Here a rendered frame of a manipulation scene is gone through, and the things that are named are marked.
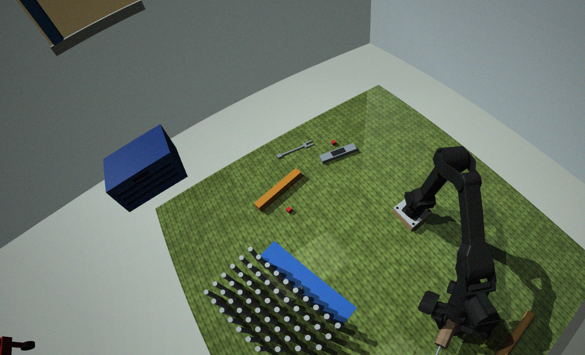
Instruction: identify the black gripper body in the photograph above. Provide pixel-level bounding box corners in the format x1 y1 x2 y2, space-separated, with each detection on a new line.
418 291 493 340

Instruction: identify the blue flat strip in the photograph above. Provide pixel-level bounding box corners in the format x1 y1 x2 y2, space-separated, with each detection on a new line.
260 241 357 327

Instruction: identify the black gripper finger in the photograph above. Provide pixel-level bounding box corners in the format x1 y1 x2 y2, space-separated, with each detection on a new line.
431 312 445 330
453 323 473 336

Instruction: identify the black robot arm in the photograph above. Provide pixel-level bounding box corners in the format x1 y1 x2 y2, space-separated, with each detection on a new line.
402 146 501 333

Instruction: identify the orange rectangular bar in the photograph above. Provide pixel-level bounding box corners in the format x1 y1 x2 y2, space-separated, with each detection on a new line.
254 168 302 211

